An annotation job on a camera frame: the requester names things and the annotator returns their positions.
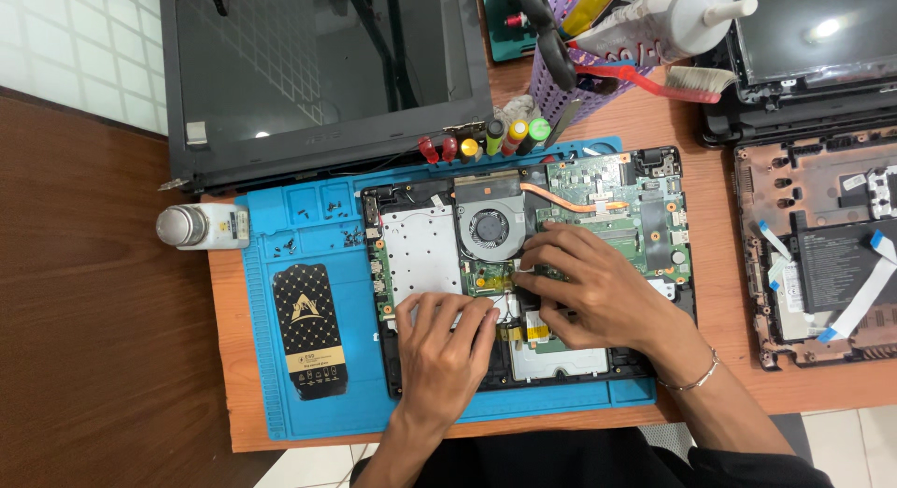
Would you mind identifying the person's right hand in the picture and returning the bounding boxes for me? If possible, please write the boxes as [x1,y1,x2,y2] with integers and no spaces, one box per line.
[512,222,678,357]

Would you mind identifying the person's left hand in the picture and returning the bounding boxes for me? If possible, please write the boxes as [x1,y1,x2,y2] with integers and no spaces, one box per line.
[395,292,503,428]

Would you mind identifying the black laptop base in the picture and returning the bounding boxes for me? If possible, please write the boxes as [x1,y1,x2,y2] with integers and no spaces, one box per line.
[360,146,699,400]

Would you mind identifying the copper heat pipe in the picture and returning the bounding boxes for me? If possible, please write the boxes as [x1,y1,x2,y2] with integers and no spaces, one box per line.
[519,182,630,214]

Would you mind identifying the blue silicone repair mat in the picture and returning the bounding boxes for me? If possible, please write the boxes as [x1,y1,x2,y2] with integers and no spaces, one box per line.
[241,135,660,443]

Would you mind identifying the black laptop cooling fan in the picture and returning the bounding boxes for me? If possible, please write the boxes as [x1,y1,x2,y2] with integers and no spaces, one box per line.
[456,195,528,263]

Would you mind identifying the black packet with gold print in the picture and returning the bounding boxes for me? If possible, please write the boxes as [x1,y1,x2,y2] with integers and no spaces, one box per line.
[271,263,350,402]

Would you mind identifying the person's black clothing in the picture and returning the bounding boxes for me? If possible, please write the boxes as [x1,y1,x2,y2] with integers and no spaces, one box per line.
[349,425,836,488]

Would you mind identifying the metal pry tool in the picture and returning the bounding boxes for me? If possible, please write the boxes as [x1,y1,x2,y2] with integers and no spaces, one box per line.
[543,98,584,151]

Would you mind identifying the scattered small black screws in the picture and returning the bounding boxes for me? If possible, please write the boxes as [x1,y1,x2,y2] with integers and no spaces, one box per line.
[272,200,367,259]

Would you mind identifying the yellow and red screwdriver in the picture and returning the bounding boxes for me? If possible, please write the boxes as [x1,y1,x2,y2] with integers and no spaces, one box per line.
[500,119,531,158]

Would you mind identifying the crumpled white cloth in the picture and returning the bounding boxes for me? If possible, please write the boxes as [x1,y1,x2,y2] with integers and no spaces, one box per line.
[492,94,542,126]

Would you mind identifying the purple plastic basket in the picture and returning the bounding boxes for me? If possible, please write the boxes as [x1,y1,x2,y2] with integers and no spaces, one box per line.
[528,0,661,129]

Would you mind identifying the laptop bottom case with battery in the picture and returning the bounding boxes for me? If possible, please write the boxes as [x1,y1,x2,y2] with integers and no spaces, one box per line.
[733,125,897,372]

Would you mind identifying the white bottle with metal cap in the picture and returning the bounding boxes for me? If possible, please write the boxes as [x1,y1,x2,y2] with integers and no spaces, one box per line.
[155,202,252,252]

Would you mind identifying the teal plastic box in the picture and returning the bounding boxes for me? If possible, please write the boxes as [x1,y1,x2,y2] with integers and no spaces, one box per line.
[482,0,542,63]

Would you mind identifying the white glue tube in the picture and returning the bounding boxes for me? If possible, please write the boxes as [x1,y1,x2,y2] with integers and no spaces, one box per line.
[569,0,760,66]

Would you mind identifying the yellow tool in basket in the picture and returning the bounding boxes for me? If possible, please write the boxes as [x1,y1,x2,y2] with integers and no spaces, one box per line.
[560,0,626,38]

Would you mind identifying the dismantled black laptop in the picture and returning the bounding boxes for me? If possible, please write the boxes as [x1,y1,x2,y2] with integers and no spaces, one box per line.
[699,0,897,150]

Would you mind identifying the black laptop screen lid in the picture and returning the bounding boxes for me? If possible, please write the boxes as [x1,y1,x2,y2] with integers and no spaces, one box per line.
[158,0,496,195]

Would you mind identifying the silver hard drive bracket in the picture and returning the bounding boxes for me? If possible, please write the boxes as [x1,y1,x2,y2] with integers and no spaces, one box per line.
[379,205,465,312]

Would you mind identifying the thin silver bracelet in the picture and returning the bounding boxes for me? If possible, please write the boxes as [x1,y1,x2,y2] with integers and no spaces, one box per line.
[656,347,721,393]

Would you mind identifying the white ribbon cable blue ends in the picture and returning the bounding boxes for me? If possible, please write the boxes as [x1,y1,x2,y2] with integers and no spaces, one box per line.
[816,229,897,344]
[755,219,796,293]

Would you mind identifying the red handled brush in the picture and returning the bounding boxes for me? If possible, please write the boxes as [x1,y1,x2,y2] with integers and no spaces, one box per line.
[573,63,738,105]

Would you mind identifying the black handled scissors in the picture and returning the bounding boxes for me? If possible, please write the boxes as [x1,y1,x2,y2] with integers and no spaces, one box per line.
[513,0,580,93]

